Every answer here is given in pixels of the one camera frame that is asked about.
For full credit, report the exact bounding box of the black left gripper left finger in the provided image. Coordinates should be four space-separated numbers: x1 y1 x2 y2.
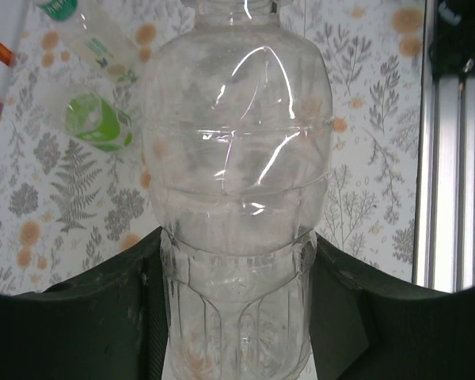
0 229 171 380

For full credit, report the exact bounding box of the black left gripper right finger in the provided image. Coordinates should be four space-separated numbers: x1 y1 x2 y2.
310 233 475 380

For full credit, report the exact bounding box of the clear cup with green liquid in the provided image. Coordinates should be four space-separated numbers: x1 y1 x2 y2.
64 91 135 154

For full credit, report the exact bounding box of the clear unlabelled plastic bottle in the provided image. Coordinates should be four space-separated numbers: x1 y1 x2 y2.
140 0 336 380

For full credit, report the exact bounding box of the clear bottle with butterfly label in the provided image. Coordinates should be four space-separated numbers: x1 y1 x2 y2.
33 0 140 85

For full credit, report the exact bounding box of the floral fern print tablecloth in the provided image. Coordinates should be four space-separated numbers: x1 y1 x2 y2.
0 0 427 296

